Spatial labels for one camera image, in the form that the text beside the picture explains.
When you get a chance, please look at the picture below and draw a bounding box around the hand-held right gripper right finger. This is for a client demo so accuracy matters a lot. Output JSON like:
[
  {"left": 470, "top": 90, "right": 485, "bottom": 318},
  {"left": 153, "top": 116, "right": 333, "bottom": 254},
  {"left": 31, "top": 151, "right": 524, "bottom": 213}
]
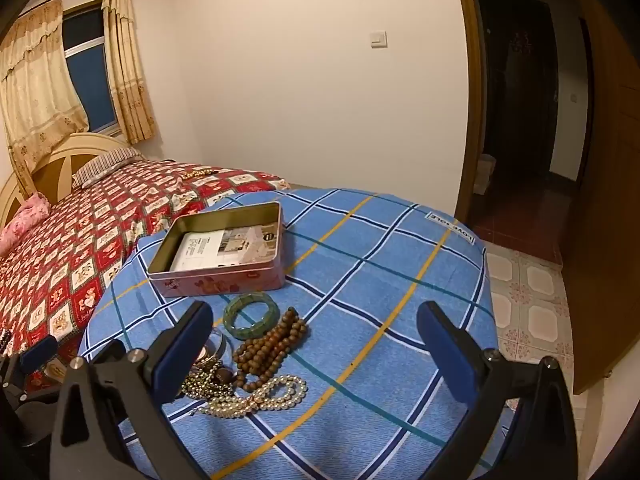
[{"left": 417, "top": 301, "right": 579, "bottom": 480}]

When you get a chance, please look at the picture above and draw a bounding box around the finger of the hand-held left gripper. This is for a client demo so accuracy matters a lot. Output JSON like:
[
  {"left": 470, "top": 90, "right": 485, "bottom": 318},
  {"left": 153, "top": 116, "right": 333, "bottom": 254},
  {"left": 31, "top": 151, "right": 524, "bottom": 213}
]
[{"left": 19, "top": 335, "right": 59, "bottom": 375}]

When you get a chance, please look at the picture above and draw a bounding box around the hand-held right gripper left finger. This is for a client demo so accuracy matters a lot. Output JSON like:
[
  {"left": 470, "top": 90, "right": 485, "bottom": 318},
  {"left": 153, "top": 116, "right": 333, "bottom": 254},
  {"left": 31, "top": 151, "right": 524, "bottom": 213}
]
[{"left": 49, "top": 301, "right": 216, "bottom": 480}]

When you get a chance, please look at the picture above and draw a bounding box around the silver bead bracelet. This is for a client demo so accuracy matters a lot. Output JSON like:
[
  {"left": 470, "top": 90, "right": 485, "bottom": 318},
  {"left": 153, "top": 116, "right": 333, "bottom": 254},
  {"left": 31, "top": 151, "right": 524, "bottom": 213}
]
[{"left": 181, "top": 367, "right": 236, "bottom": 401}]

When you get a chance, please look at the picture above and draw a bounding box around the silver bangle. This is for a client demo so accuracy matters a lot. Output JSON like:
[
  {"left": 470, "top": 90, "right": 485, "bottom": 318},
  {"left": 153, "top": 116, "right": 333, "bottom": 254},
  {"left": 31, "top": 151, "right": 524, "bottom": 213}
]
[{"left": 200, "top": 327, "right": 236, "bottom": 367}]

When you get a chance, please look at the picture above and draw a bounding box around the green jade bracelet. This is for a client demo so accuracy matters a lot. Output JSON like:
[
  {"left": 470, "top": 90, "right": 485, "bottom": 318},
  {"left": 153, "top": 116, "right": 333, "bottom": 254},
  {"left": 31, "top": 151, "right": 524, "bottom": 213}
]
[{"left": 222, "top": 291, "right": 279, "bottom": 339}]

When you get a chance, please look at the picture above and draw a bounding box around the pink tin box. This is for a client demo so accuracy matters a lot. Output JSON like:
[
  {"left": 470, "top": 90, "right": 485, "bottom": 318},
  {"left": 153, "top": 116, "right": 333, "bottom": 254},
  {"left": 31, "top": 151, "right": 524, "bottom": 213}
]
[{"left": 148, "top": 201, "right": 286, "bottom": 298}]

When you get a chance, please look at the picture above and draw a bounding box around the brown wooden bead necklace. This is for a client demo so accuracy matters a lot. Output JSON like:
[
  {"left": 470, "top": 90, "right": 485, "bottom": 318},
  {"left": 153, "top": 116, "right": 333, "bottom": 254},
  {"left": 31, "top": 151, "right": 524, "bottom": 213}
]
[{"left": 232, "top": 307, "right": 309, "bottom": 391}]

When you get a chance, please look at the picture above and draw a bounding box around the white pearl necklace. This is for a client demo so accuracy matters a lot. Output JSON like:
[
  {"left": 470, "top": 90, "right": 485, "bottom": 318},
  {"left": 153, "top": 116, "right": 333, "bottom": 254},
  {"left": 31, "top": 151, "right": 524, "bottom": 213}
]
[{"left": 190, "top": 374, "right": 307, "bottom": 418}]

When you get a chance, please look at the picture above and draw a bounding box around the white printed card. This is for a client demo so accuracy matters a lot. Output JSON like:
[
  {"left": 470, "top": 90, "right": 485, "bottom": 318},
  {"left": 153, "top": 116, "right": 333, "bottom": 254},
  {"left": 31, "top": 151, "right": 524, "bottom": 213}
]
[{"left": 170, "top": 226, "right": 277, "bottom": 271}]

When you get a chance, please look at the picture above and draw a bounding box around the blue plaid cloth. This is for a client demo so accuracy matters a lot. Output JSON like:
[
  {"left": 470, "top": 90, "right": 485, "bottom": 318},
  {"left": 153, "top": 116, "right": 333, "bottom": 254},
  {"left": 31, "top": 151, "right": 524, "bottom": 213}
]
[{"left": 77, "top": 187, "right": 498, "bottom": 480}]

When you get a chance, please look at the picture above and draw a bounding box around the white cloth label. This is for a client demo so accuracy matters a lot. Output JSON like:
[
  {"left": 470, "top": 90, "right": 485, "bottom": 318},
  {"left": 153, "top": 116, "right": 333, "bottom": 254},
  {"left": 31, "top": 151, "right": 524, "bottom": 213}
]
[{"left": 424, "top": 212, "right": 475, "bottom": 243}]

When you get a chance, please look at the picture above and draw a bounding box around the pink pillow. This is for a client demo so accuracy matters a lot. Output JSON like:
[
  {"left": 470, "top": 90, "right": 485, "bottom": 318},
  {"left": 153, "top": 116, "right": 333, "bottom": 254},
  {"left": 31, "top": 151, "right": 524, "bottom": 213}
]
[{"left": 0, "top": 194, "right": 51, "bottom": 256}]

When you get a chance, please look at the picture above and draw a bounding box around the red printed blanket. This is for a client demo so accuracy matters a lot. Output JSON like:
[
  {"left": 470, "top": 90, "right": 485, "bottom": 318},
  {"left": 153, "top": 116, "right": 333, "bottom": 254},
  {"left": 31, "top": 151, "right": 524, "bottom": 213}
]
[{"left": 0, "top": 159, "right": 291, "bottom": 391}]

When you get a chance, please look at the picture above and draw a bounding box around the white waste bin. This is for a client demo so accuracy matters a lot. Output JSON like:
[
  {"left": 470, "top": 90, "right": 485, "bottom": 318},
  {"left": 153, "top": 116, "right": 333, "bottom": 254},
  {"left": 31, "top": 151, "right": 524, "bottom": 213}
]
[{"left": 472, "top": 156, "right": 497, "bottom": 197}]

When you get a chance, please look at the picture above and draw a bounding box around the cream wooden headboard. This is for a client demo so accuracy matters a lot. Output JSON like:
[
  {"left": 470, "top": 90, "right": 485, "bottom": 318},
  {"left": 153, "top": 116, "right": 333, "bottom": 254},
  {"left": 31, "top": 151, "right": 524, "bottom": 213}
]
[{"left": 0, "top": 132, "right": 146, "bottom": 231}]

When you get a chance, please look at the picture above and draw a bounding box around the striped pillow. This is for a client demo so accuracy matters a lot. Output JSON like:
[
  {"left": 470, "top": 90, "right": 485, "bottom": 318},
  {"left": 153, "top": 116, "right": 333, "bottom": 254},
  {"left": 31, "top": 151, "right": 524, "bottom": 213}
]
[{"left": 71, "top": 146, "right": 143, "bottom": 190}]

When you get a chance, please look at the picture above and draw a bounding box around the brown wooden door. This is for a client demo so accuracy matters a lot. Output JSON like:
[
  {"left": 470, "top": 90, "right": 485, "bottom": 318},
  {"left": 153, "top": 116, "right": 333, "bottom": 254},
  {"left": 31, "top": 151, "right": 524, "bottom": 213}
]
[{"left": 560, "top": 0, "right": 640, "bottom": 396}]

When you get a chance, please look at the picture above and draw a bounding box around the wide beige patterned curtain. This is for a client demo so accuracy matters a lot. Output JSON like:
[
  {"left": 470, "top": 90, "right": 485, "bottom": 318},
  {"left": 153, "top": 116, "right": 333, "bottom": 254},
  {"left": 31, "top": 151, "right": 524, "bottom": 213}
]
[{"left": 0, "top": 0, "right": 91, "bottom": 183}]

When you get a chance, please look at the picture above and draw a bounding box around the window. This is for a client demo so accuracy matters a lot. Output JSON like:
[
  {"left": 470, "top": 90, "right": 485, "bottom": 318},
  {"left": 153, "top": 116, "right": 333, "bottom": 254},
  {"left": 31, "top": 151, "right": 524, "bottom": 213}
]
[{"left": 61, "top": 5, "right": 121, "bottom": 136}]

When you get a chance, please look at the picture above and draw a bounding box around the narrow beige patterned curtain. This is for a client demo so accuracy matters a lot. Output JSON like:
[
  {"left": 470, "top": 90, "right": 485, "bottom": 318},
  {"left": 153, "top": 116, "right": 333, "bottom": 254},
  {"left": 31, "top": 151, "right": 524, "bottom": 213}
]
[{"left": 101, "top": 0, "right": 157, "bottom": 145}]

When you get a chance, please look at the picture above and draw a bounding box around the brown wooden door frame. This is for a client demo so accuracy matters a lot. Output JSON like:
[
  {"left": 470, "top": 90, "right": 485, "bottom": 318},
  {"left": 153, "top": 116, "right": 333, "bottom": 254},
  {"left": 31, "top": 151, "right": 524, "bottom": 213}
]
[{"left": 450, "top": 0, "right": 488, "bottom": 221}]

